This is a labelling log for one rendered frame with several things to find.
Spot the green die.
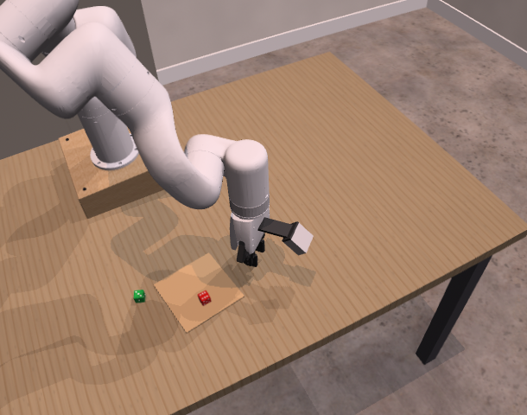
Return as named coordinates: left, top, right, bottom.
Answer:
left=134, top=290, right=145, bottom=303

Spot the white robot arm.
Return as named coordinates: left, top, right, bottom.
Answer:
left=0, top=0, right=270, bottom=218

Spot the tan flat mat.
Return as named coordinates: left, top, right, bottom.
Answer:
left=154, top=253, right=244, bottom=333

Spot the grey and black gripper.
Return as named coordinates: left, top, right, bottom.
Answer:
left=230, top=207, right=270, bottom=267

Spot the red die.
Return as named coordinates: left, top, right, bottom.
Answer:
left=198, top=290, right=211, bottom=306

